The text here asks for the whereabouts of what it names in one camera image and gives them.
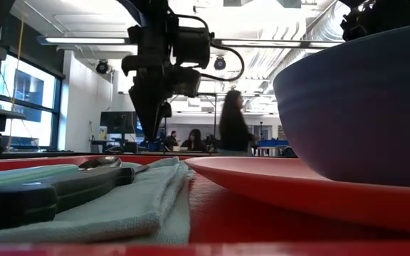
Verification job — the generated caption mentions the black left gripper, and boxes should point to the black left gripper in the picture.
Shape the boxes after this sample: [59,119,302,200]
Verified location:
[120,15,202,142]

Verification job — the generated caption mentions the green napkin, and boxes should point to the green napkin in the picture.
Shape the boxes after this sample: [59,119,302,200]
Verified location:
[0,156,196,246]

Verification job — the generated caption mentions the red plastic tray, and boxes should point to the red plastic tray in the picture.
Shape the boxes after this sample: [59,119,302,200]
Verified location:
[0,154,410,256]

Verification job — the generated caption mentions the black-handled knife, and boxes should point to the black-handled knife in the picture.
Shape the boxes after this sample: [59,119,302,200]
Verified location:
[0,164,152,233]

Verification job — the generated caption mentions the teal-handled spoon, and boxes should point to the teal-handled spoon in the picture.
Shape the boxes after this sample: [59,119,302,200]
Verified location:
[0,156,123,201]

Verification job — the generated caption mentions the pink plate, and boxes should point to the pink plate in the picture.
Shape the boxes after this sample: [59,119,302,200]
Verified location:
[184,156,410,236]

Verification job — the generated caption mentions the blue bowl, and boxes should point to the blue bowl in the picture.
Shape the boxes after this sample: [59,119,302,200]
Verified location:
[272,21,410,190]

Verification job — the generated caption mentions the person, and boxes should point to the person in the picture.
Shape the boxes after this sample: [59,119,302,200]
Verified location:
[180,128,208,152]
[165,130,179,149]
[219,88,260,154]

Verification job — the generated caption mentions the black background monitor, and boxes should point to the black background monitor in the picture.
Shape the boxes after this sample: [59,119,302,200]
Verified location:
[99,110,139,136]

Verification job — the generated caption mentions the blue storage bins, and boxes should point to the blue storage bins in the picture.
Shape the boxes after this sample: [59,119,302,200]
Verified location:
[257,139,290,148]

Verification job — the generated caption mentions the black background workstation frame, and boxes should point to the black background workstation frame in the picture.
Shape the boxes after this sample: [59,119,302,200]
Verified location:
[162,91,218,144]

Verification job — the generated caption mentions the ceiling dome camera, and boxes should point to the ceiling dome camera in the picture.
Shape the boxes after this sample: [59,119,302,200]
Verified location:
[95,59,110,75]
[213,55,228,72]

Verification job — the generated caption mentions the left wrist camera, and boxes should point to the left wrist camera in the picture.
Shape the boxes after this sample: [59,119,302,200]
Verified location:
[174,26,212,71]

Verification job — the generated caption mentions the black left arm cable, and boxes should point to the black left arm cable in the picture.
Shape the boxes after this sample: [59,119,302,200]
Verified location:
[175,13,246,83]

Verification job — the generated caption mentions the yellow cable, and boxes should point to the yellow cable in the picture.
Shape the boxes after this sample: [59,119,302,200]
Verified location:
[6,10,27,152]
[0,41,14,105]

